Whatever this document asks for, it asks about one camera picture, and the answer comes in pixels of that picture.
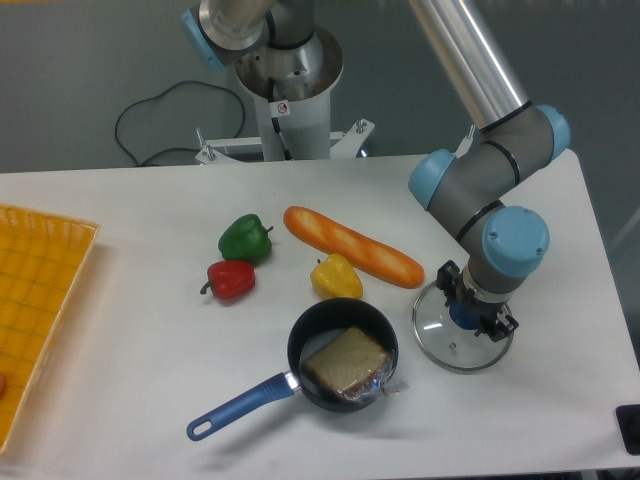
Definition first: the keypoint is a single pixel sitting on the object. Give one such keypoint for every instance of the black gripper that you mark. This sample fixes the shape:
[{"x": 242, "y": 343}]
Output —
[{"x": 475, "y": 306}]

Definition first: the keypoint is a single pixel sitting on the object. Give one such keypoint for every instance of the glass pot lid blue knob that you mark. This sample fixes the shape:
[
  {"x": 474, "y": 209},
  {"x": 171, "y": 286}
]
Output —
[{"x": 447, "y": 344}]

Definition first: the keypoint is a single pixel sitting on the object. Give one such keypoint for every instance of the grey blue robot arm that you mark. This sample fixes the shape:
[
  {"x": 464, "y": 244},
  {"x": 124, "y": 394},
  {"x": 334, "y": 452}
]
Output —
[{"x": 510, "y": 140}]

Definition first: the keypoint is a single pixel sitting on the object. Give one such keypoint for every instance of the orange baguette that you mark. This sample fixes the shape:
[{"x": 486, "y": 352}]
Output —
[{"x": 374, "y": 258}]

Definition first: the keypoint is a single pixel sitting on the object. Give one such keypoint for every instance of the wrapped bread slice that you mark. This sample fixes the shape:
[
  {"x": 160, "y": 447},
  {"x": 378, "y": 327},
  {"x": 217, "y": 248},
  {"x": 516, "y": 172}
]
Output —
[{"x": 354, "y": 367}]

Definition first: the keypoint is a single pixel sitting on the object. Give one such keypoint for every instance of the yellow bell pepper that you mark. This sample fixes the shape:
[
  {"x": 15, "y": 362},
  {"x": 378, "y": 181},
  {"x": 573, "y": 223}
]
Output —
[{"x": 335, "y": 277}]

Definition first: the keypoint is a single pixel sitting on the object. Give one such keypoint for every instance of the black device at edge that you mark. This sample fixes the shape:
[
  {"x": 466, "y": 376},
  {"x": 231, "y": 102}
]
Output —
[{"x": 628, "y": 421}]

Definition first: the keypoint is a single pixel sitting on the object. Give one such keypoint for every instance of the green bell pepper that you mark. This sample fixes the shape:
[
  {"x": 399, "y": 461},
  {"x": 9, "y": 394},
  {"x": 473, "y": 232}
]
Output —
[{"x": 246, "y": 239}]

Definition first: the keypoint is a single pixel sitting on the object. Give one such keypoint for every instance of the red bell pepper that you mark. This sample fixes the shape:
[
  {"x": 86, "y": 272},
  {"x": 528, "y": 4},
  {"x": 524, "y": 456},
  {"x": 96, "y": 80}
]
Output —
[{"x": 229, "y": 280}]

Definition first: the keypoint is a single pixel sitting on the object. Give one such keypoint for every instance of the yellow plastic basket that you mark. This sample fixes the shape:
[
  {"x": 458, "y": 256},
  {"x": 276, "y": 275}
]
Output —
[{"x": 42, "y": 257}]

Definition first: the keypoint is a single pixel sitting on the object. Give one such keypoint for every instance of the black saucepan blue handle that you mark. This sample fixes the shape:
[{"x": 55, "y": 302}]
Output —
[{"x": 318, "y": 325}]

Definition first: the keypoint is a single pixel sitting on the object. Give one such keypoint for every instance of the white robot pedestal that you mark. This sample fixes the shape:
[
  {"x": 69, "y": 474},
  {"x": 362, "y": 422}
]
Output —
[{"x": 291, "y": 94}]

